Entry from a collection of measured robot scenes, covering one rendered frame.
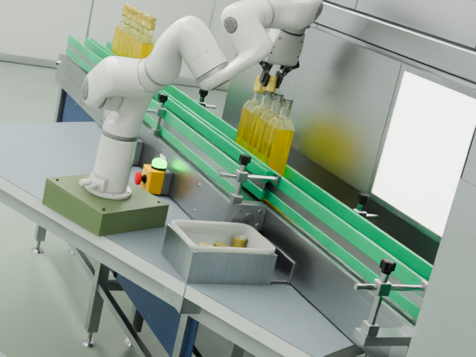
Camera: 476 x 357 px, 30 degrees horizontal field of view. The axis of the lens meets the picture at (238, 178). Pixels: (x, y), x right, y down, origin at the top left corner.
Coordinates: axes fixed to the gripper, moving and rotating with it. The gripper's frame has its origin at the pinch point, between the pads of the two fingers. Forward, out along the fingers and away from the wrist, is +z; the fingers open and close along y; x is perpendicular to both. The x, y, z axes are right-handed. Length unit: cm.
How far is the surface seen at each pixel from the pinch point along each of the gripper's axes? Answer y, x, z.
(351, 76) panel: -11.8, 17.5, -11.9
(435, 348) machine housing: 24, 114, -10
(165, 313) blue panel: 13, 13, 74
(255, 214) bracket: 9.3, 31.1, 23.8
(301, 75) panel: -12.2, -5.0, 0.0
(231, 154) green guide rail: 6.2, 4.9, 22.1
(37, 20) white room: -84, -532, 224
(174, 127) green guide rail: 13.3, -19.8, 29.5
